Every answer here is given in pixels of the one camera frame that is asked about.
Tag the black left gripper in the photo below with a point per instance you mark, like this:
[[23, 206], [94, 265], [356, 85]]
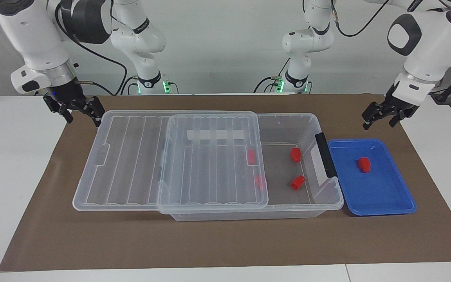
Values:
[[401, 103]]

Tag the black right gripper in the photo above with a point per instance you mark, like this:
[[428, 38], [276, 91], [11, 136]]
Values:
[[67, 96]]

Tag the red plastic block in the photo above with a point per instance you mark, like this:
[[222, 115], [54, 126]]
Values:
[[296, 154], [298, 182], [364, 164], [259, 181], [251, 156]]

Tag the clear ribbed plastic box lid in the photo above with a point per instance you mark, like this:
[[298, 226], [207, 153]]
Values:
[[131, 164]]

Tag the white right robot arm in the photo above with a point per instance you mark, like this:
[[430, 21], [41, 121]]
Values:
[[37, 35]]

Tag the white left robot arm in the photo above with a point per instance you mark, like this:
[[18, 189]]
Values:
[[425, 47]]

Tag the blue plastic tray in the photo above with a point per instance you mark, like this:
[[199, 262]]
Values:
[[382, 192]]

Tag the clear plastic storage box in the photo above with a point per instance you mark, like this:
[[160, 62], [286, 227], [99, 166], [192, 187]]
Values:
[[288, 205]]

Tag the brown paper table mat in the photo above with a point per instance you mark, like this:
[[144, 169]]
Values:
[[92, 243]]

